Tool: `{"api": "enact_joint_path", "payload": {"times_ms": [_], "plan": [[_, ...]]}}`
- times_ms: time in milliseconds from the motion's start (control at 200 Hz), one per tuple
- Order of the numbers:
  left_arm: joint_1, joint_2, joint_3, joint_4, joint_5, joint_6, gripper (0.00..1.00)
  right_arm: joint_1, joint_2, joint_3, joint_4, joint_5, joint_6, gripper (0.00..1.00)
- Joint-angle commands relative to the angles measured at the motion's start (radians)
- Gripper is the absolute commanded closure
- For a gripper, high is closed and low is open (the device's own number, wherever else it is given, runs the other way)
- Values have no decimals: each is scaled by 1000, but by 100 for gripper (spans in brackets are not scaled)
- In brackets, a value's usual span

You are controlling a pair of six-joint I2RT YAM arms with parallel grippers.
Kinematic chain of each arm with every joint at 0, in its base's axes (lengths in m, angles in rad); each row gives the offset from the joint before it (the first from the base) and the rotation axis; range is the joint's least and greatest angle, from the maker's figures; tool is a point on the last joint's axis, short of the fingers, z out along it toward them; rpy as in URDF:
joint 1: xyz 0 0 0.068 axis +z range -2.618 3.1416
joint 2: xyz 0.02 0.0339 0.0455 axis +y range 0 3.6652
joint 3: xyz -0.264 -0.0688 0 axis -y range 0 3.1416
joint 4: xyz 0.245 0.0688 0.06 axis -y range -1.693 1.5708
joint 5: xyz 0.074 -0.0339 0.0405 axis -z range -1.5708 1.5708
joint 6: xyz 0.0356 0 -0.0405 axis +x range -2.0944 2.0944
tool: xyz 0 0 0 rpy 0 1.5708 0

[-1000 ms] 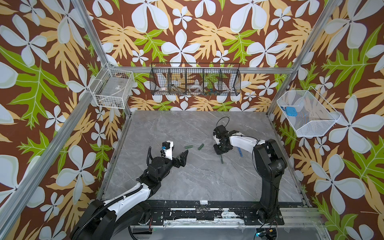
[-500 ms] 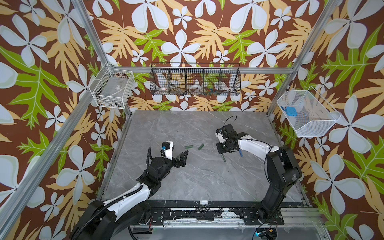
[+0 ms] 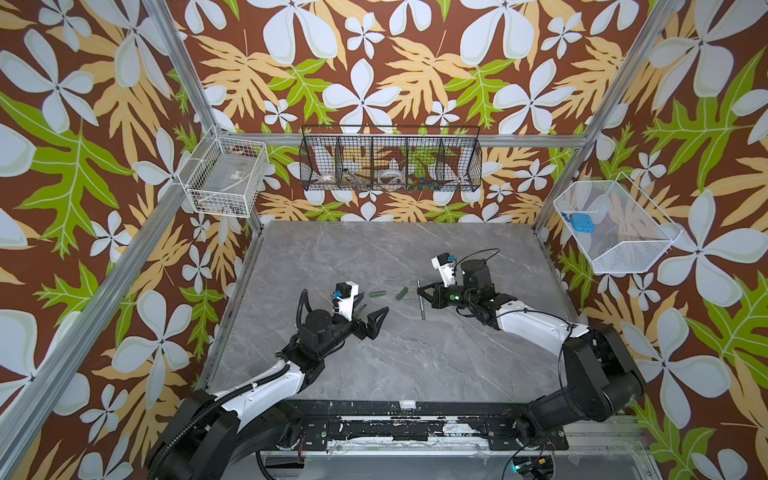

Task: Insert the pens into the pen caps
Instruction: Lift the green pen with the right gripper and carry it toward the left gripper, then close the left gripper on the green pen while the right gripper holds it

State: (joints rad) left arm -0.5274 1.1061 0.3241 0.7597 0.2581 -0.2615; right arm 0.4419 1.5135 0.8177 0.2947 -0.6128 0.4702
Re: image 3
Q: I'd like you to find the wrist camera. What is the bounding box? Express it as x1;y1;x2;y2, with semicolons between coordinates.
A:
431;253;457;288
332;281;359;321

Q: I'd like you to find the white wire basket left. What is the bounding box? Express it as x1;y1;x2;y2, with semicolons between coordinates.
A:
179;127;270;218

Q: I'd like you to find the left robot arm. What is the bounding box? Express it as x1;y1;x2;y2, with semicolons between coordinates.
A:
146;282;389;479

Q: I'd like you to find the black wire basket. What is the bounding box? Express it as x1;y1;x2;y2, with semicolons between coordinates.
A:
297;124;483;192

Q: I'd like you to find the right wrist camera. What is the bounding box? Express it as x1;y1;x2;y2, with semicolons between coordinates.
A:
431;253;457;288

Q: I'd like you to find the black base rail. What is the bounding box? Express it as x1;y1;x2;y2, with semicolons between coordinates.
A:
251;398;570;452

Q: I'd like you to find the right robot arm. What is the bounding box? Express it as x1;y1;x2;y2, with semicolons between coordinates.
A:
417;253;646;445

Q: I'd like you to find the blue object in basket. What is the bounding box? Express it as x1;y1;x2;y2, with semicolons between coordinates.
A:
568;213;595;234

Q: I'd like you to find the electronics board with led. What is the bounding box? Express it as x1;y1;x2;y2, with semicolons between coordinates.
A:
509;457;555;480

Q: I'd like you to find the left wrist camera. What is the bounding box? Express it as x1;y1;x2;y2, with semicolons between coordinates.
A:
332;281;359;321

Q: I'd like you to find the white mesh basket right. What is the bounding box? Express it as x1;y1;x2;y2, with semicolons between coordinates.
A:
554;174;683;276

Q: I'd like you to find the green pen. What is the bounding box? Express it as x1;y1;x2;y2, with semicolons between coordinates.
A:
416;279;426;321

